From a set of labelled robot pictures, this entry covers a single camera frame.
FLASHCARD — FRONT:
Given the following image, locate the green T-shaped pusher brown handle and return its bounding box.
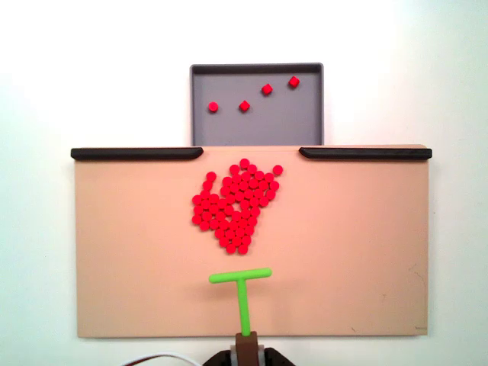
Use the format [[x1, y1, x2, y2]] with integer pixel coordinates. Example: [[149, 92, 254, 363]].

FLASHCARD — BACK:
[[208, 267, 273, 366]]

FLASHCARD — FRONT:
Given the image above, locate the beige rectangular board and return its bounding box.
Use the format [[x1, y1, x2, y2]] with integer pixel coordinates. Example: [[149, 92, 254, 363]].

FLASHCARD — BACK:
[[74, 143, 431, 339]]

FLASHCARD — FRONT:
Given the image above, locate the grey square tray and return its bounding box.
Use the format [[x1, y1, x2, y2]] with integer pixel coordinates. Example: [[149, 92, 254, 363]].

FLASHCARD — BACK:
[[189, 63, 326, 147]]

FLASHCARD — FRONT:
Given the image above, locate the white red black cable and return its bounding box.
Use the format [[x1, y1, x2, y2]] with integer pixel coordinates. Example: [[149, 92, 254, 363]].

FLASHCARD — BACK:
[[120, 351, 200, 366]]

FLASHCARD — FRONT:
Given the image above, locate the black edge rail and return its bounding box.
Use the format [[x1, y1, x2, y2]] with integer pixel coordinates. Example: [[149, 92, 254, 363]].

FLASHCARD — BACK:
[[298, 146, 433, 161], [70, 147, 204, 162]]

